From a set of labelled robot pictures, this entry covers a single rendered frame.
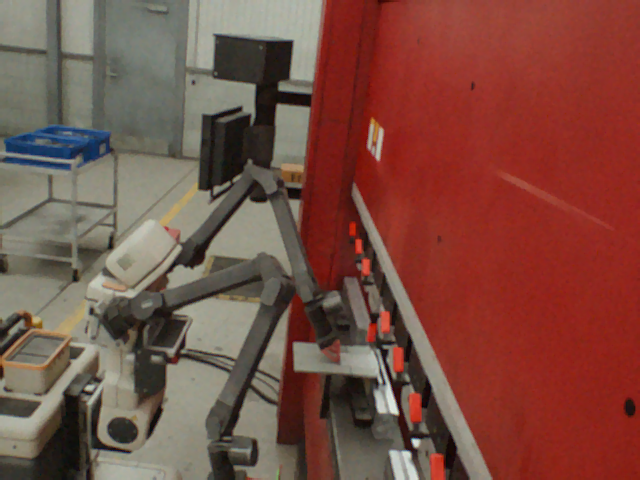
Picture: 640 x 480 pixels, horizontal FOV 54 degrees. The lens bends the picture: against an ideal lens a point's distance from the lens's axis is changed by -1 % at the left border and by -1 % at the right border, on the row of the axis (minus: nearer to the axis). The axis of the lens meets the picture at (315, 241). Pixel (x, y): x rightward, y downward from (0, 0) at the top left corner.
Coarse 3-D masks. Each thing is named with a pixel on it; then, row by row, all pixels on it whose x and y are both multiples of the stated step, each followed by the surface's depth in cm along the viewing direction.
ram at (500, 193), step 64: (448, 0) 146; (512, 0) 106; (576, 0) 83; (384, 64) 224; (448, 64) 141; (512, 64) 103; (576, 64) 81; (384, 128) 213; (448, 128) 137; (512, 128) 101; (576, 128) 80; (384, 192) 203; (448, 192) 133; (512, 192) 98; (576, 192) 78; (448, 256) 129; (512, 256) 96; (576, 256) 77; (448, 320) 125; (512, 320) 94; (576, 320) 75; (448, 384) 121; (512, 384) 92; (576, 384) 74; (512, 448) 90; (576, 448) 73
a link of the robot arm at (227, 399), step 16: (272, 288) 158; (272, 304) 158; (288, 304) 167; (256, 320) 162; (272, 320) 160; (256, 336) 161; (240, 352) 161; (256, 352) 160; (240, 368) 160; (256, 368) 162; (240, 384) 160; (224, 400) 159; (240, 400) 161; (208, 416) 160; (224, 416) 159; (240, 416) 164; (224, 432) 160
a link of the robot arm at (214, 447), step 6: (210, 444) 160; (216, 444) 159; (222, 444) 159; (228, 444) 158; (210, 450) 158; (216, 450) 158; (222, 450) 158; (228, 450) 157; (210, 456) 159; (216, 456) 158; (222, 456) 158; (228, 456) 158; (210, 462) 160; (216, 462) 158; (222, 462) 158; (228, 462) 159
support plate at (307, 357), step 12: (300, 348) 211; (312, 348) 212; (348, 348) 215; (360, 348) 216; (300, 360) 203; (312, 360) 204; (324, 360) 205; (312, 372) 198; (324, 372) 199; (336, 372) 199; (348, 372) 200; (360, 372) 201; (372, 372) 201
